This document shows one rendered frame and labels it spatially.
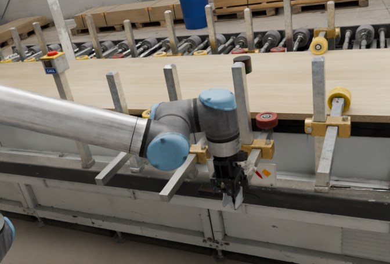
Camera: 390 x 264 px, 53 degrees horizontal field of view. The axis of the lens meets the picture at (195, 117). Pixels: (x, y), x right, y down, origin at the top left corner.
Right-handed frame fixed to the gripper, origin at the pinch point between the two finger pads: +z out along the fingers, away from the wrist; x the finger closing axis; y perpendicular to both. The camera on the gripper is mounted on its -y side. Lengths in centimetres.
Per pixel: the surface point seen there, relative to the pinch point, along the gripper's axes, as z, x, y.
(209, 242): 68, -38, -48
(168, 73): -32, -29, -26
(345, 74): -8, 24, -85
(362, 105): -8, 32, -54
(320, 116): -16.8, 21.1, -26.7
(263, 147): -4.5, 2.4, -25.9
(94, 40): -17, -146, -135
